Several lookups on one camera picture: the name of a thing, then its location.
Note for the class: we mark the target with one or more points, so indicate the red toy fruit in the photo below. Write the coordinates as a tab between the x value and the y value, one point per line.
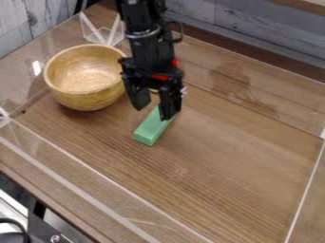
165	72

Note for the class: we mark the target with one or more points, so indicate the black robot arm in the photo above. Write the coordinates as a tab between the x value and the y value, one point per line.
142	15

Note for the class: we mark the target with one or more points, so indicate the clear acrylic tray wall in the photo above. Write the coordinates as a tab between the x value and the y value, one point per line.
98	205

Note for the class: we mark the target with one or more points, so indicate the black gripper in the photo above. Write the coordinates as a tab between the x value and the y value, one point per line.
151	52

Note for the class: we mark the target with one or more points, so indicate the brown wooden bowl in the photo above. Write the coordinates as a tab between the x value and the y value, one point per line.
83	77

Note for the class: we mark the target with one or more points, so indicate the clear acrylic corner bracket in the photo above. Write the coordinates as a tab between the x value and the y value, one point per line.
103	36

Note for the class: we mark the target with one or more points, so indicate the black table leg bracket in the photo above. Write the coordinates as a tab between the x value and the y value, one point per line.
40	231

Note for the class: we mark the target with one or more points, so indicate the green rectangular block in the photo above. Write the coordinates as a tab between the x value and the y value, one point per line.
151	128

